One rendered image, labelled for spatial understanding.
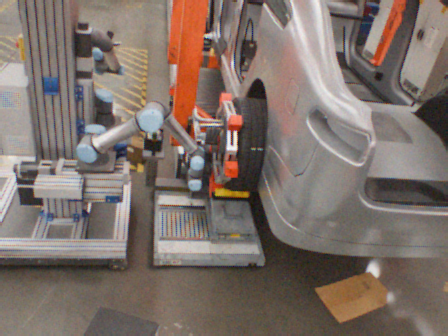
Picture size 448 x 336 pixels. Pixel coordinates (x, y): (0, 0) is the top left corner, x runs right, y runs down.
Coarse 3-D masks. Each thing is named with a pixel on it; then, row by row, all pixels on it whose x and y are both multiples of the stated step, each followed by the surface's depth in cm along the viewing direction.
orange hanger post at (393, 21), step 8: (400, 0) 472; (392, 8) 487; (400, 8) 476; (392, 16) 487; (400, 16) 482; (392, 24) 487; (384, 32) 502; (392, 32) 493; (384, 40) 502; (376, 48) 518; (384, 48) 504; (376, 56) 518
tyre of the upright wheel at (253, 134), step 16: (240, 112) 251; (256, 112) 251; (240, 128) 248; (256, 128) 246; (240, 144) 247; (256, 144) 245; (240, 160) 246; (256, 160) 247; (240, 176) 251; (256, 176) 253; (256, 192) 276
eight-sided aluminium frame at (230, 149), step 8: (224, 104) 263; (232, 104) 264; (224, 112) 259; (232, 112) 256; (232, 136) 251; (232, 144) 250; (232, 152) 246; (216, 160) 295; (224, 160) 252; (232, 160) 250; (216, 168) 288; (216, 176) 279; (224, 176) 257
